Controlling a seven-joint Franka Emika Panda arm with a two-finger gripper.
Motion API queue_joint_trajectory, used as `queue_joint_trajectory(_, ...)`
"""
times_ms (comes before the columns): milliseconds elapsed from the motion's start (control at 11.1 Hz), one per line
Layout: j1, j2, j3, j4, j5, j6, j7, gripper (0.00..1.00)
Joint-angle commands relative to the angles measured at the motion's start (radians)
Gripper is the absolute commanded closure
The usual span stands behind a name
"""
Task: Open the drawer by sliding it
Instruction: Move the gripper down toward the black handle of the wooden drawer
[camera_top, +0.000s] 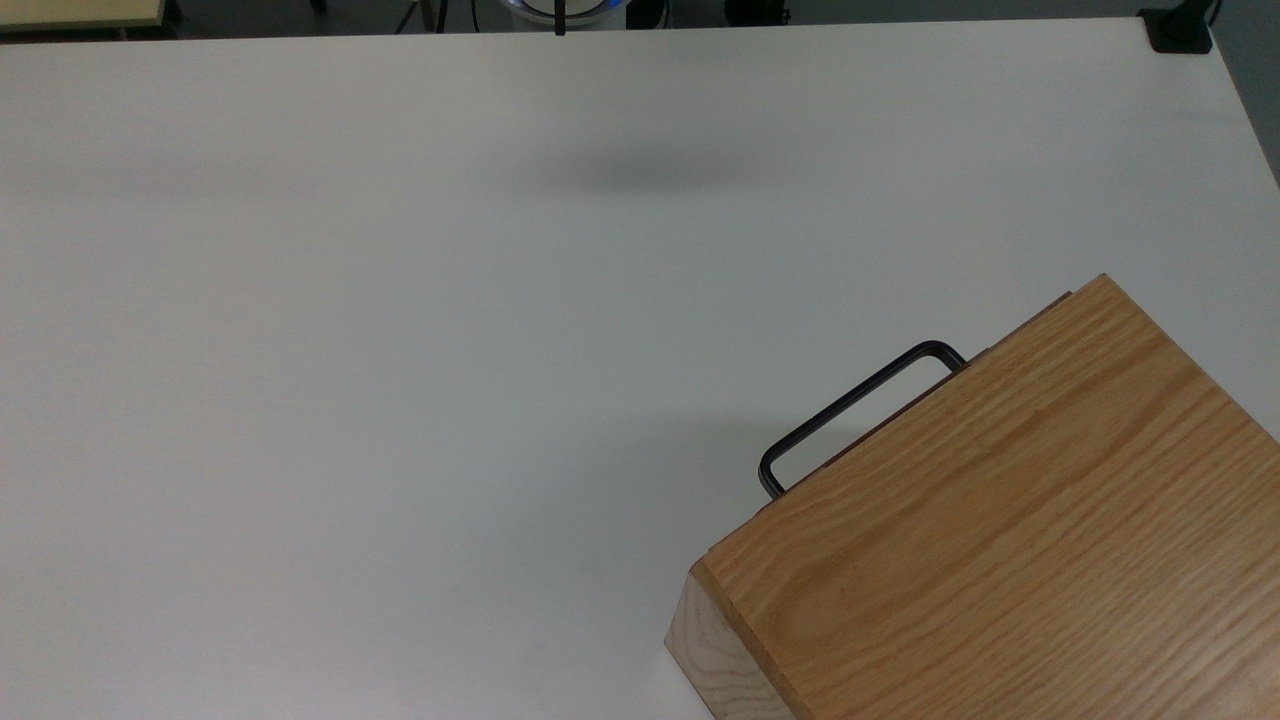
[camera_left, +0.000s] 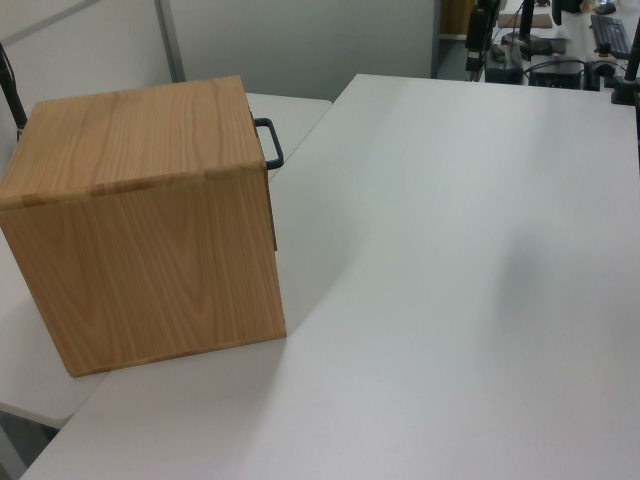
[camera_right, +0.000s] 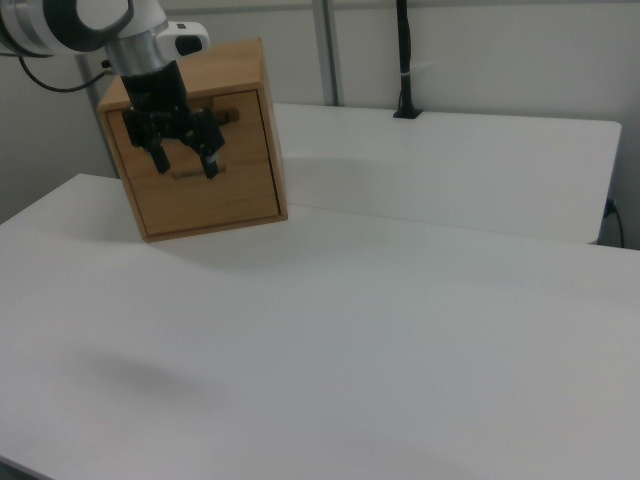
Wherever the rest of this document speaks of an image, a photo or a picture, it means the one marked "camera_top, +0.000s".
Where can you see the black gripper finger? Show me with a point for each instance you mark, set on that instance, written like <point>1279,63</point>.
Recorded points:
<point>560,18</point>

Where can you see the light wooden drawer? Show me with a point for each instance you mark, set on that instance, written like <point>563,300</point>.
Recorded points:
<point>1056,302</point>

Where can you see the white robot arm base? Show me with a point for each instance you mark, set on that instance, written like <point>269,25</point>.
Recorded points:
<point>590,10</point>

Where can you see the oak wooden drawer cabinet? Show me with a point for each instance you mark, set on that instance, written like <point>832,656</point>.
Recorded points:
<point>1020,540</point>

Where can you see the tripod legs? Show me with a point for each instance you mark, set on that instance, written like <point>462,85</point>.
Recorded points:
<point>432,14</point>

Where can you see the black round floor object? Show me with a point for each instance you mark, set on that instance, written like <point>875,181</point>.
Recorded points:
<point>757,10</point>

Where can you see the pale yellow side table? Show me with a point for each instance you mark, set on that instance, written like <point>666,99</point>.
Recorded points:
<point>75,12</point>

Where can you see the black table clamp mount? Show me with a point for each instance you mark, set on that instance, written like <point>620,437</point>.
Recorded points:
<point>1178,30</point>

